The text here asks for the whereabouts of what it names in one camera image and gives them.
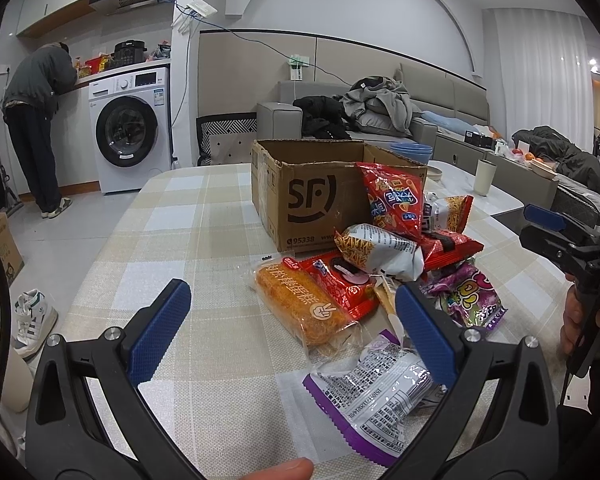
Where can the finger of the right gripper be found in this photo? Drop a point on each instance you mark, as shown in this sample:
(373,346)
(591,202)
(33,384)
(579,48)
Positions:
(567,255)
(548,220)

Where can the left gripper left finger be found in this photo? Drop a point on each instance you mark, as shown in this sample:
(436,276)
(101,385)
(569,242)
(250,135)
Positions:
(87,419)

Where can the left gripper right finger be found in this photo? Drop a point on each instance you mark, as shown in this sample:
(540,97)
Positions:
(498,418)

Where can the red black snack pack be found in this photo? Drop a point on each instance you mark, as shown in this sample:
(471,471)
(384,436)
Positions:
(444,248)

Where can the purple candy bag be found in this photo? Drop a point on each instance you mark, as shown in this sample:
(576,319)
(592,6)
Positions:
(464,293)

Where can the purple silver snack pack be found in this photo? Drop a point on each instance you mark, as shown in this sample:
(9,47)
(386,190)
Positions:
(374,401)

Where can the red corn chip bag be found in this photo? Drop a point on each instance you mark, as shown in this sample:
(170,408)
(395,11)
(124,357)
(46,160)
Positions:
(396,199)

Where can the white noodle snack bag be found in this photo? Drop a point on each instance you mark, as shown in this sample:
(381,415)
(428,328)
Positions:
(375,250)

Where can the red oreo cookie pack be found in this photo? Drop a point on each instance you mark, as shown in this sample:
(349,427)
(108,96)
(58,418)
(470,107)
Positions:
(351,288)

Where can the orange meat floss cake pack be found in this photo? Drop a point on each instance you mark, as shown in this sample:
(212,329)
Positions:
(305,310)

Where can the right hand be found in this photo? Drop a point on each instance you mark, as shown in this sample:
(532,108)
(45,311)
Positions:
(572,321)

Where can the left hand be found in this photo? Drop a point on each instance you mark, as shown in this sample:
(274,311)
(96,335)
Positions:
(298,469)

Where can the cream cup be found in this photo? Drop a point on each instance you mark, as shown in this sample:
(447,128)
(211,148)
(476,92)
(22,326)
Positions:
(484,176)

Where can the white sneaker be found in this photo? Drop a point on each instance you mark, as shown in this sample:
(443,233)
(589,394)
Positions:
(35,319)

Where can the blue bowls stack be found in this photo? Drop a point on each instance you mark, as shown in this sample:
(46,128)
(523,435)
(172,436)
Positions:
(415,151)

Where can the grey sofa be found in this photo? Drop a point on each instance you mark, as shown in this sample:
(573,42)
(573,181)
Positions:
(417,104)

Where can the plaid tablecloth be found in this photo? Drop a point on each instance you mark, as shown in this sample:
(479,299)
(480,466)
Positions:
(229,390)

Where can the grey clothes pile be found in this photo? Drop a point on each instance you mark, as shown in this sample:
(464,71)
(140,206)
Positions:
(380,105)

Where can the small cardboard box on floor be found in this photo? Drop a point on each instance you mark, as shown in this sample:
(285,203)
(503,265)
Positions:
(9,253)

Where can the SF cardboard box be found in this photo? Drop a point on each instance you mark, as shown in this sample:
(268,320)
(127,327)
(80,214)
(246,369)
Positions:
(306,190)

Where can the black jacket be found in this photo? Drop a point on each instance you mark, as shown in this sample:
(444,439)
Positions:
(323,118)

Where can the white washing machine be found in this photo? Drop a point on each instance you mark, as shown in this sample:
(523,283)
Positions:
(131,124)

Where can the black white playpen panel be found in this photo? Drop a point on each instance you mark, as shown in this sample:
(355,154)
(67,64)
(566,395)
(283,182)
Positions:
(225,138)

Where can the person in grey jacket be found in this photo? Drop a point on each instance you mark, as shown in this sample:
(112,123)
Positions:
(29,105)

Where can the black basket on washer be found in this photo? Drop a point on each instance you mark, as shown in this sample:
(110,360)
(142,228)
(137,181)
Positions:
(129,52)

